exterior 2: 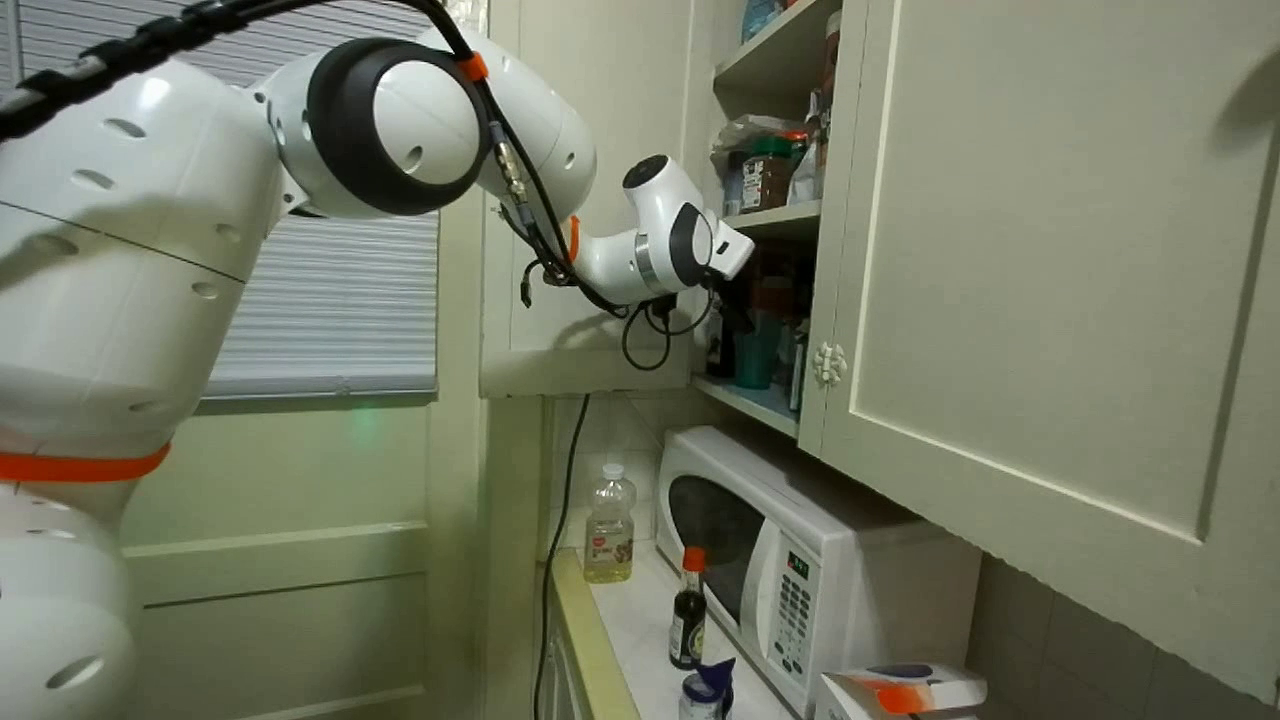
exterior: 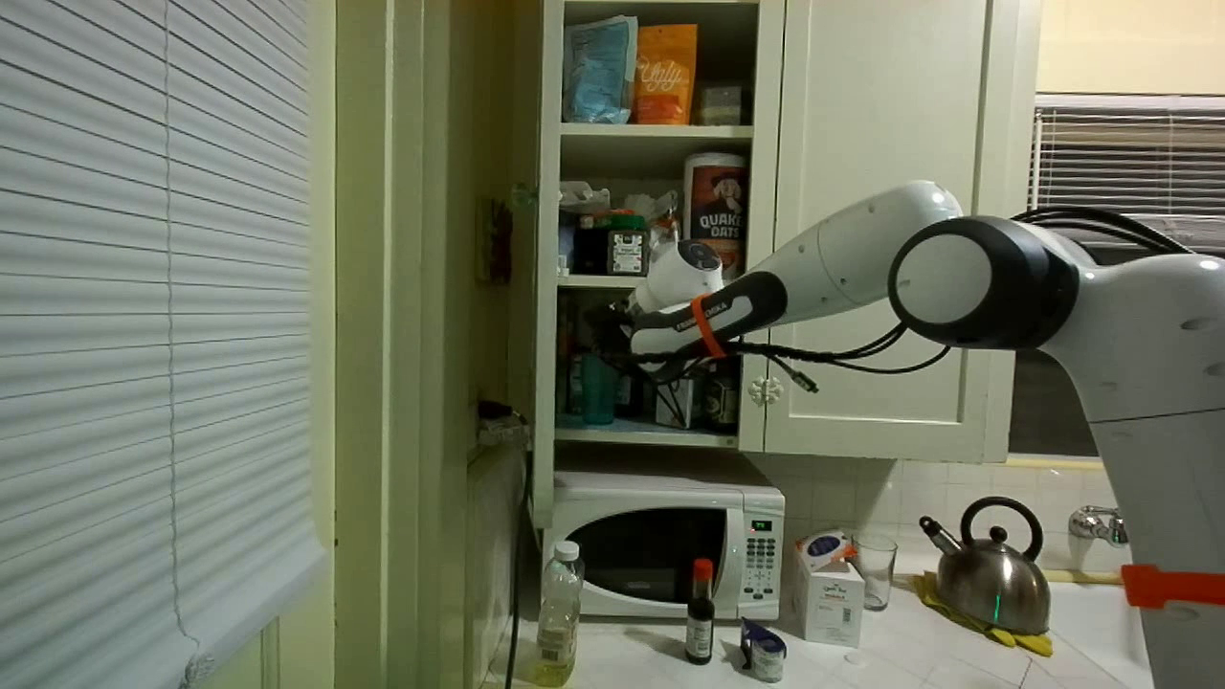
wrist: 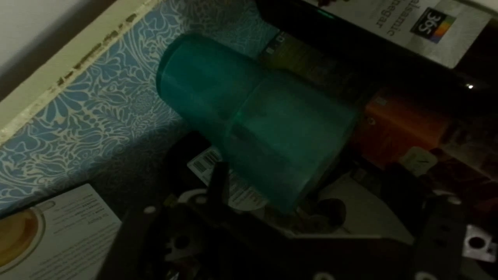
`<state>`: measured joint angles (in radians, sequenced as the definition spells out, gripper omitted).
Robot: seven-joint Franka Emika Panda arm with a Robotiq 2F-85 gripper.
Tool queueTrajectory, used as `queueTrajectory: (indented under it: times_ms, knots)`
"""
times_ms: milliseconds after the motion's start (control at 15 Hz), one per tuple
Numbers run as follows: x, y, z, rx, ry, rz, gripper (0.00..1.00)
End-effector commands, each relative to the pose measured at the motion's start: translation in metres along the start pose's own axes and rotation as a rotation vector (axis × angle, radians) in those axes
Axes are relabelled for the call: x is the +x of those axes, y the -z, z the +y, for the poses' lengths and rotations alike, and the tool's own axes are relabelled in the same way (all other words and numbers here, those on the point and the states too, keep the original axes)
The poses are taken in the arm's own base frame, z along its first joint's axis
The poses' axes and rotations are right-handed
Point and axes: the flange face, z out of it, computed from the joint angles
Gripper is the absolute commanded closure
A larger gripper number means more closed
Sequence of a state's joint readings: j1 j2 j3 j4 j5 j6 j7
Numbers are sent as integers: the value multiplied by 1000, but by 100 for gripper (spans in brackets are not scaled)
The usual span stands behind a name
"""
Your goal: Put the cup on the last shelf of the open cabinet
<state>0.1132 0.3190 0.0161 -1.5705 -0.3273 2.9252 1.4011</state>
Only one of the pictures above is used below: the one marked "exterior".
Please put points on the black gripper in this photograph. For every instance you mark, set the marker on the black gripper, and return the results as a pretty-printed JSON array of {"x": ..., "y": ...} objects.
[{"x": 658, "y": 364}]

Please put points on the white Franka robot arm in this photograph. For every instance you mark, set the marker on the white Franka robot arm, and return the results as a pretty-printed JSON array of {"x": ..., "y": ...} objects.
[{"x": 1152, "y": 358}]

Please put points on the open cabinet door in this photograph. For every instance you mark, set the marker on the open cabinet door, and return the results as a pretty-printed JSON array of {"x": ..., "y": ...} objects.
[{"x": 501, "y": 153}]

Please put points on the closed white cabinet door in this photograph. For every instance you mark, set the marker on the closed white cabinet door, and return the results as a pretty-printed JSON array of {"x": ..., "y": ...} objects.
[{"x": 884, "y": 90}]

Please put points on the jar with white label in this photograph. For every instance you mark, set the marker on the jar with white label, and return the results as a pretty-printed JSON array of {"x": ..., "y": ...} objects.
[{"x": 631, "y": 245}]

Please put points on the dark jar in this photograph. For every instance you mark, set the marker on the dark jar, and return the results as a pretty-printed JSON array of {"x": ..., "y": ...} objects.
[{"x": 591, "y": 249}]

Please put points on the white plastic bag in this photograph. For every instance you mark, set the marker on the white plastic bag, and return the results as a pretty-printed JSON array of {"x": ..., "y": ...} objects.
[{"x": 582, "y": 201}]

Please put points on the red and white canister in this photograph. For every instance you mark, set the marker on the red and white canister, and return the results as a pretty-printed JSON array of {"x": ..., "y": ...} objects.
[{"x": 716, "y": 192}]

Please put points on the white microwave oven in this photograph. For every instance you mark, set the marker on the white microwave oven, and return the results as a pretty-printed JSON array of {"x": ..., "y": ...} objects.
[{"x": 663, "y": 550}]

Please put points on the dark red-capped sauce bottle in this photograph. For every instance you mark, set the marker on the dark red-capped sauce bottle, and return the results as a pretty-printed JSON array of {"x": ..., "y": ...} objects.
[{"x": 697, "y": 625}]

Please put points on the small grey box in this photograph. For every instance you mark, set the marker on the small grey box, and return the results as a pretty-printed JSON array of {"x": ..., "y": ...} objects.
[{"x": 721, "y": 105}]

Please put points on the orange food box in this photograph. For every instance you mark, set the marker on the orange food box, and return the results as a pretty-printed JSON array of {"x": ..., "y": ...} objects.
[{"x": 669, "y": 73}]

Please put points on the white carton with orange-blue lid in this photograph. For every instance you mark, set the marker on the white carton with orange-blue lid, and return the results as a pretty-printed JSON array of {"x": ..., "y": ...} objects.
[{"x": 831, "y": 600}]

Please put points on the blue food box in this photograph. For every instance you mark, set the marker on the blue food box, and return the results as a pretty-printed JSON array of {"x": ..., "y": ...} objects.
[{"x": 600, "y": 70}]

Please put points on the small blue-lidded can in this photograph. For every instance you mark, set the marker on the small blue-lidded can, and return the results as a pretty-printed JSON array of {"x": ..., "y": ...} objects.
[{"x": 765, "y": 652}]

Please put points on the clear drinking glass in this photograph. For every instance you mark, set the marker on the clear drinking glass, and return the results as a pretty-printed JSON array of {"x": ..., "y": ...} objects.
[{"x": 878, "y": 578}]

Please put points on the yellow cloth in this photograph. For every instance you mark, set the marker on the yellow cloth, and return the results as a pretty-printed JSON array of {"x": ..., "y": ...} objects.
[{"x": 1026, "y": 639}]

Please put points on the white sink basin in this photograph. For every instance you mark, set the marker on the white sink basin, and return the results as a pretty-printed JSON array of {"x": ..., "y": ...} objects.
[{"x": 1085, "y": 618}]

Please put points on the small window blind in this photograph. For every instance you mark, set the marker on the small window blind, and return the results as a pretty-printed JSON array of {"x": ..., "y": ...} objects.
[{"x": 1125, "y": 166}]

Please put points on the large white window blind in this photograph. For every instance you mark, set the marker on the large white window blind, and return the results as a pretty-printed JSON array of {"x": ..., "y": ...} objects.
[{"x": 140, "y": 331}]

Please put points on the open white wall cabinet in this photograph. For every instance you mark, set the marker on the open white wall cabinet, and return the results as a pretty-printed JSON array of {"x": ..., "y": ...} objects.
[{"x": 658, "y": 141}]

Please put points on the chrome wall faucet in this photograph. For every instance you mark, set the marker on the chrome wall faucet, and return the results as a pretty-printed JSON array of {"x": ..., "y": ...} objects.
[{"x": 1098, "y": 521}]

